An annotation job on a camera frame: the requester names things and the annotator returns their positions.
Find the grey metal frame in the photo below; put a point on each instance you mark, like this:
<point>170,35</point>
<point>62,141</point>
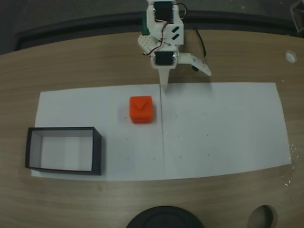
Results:
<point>298,16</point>

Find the black round object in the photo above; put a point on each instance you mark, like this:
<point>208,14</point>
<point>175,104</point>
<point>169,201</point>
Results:
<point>164,218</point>

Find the white paper sheet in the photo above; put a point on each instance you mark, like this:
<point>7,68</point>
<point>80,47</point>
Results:
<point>225,130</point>
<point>95,109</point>

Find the orange cube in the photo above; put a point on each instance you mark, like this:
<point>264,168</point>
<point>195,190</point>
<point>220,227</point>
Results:
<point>141,110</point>

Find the small white round cap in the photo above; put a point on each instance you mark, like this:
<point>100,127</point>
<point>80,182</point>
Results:
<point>290,57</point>

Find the green clamp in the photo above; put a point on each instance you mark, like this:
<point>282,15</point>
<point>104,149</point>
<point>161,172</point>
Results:
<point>145,27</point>

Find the dark open box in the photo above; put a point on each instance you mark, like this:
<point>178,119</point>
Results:
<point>97,152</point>

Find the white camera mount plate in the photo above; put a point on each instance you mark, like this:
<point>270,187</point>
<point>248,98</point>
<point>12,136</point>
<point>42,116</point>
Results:
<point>199,65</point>

